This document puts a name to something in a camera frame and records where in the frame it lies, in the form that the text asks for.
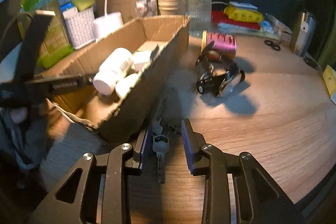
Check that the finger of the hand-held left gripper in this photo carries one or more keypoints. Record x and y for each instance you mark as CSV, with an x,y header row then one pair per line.
x,y
63,84
34,45

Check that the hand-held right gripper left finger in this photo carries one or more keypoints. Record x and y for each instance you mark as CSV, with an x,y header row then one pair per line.
x,y
145,150

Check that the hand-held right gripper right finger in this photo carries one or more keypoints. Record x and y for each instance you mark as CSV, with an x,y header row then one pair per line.
x,y
187,145

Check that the bunch of metal keys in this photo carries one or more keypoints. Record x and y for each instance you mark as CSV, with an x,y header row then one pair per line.
x,y
160,146

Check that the white pill bottle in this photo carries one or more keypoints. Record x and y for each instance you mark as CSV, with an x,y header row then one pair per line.
x,y
113,66

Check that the white earbuds case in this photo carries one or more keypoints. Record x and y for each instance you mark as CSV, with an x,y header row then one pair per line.
x,y
126,85

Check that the metal wristwatch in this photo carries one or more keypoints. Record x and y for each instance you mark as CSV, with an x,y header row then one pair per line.
x,y
231,79

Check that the brown cardboard box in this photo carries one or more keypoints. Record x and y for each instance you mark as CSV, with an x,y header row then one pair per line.
x,y
157,71

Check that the white charger plug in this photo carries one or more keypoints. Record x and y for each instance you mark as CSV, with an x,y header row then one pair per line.
x,y
140,60

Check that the red and gold can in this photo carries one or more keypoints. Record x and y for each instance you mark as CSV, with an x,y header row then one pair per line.
x,y
223,43

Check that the person's left hand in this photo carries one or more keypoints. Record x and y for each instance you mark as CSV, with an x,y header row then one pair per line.
x,y
19,115

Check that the green packaged bundle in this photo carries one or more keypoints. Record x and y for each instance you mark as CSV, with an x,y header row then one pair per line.
x,y
52,37

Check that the white woven plastic basket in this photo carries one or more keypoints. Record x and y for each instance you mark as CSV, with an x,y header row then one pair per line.
x,y
78,27

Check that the blue and white small box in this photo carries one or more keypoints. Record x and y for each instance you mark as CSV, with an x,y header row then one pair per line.
x,y
67,7

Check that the yellow-green sponge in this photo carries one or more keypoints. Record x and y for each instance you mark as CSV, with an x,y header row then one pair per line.
x,y
82,1

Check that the brown cardboard carton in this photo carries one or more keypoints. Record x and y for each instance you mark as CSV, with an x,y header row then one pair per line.
x,y
123,1

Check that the red book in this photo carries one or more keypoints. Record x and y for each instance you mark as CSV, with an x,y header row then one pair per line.
x,y
218,19

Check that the black scissors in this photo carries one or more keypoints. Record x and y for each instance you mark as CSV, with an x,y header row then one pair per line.
x,y
273,45

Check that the stack of paper cups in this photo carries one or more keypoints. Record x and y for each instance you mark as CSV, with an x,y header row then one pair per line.
x,y
170,5

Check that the blue and white packet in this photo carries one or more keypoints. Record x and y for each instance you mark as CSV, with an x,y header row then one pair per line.
x,y
265,26

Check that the black car key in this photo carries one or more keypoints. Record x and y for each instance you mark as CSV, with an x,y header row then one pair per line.
x,y
312,62

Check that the white power bank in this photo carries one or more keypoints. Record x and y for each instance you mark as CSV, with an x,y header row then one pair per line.
x,y
242,5

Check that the white medicine boxes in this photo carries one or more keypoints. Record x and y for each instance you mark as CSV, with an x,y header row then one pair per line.
x,y
278,24

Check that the yellow tissue pack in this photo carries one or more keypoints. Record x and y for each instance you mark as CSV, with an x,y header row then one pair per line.
x,y
330,82

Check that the steel travel tumbler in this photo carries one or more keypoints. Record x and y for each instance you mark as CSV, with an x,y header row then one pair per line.
x,y
305,35

